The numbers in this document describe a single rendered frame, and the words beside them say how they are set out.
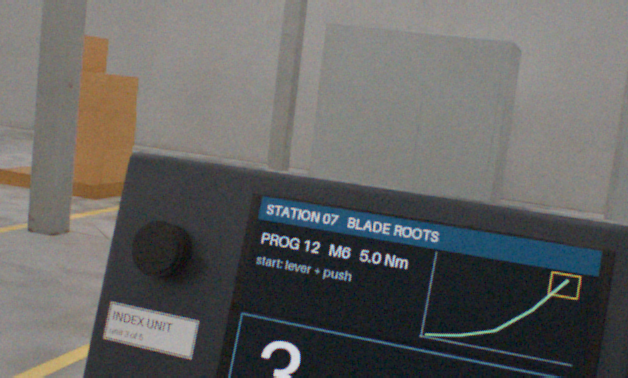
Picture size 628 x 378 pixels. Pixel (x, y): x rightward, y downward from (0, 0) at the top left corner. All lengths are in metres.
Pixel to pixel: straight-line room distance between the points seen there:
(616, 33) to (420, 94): 5.56
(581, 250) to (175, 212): 0.20
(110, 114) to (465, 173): 3.49
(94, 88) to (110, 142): 0.55
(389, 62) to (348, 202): 7.59
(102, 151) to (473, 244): 8.06
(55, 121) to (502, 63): 3.97
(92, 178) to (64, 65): 2.35
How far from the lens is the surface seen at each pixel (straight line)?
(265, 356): 0.40
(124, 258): 0.43
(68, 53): 6.37
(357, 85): 8.05
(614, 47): 12.92
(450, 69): 7.87
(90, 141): 8.51
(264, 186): 0.41
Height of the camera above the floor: 1.30
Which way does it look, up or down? 9 degrees down
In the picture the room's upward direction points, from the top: 7 degrees clockwise
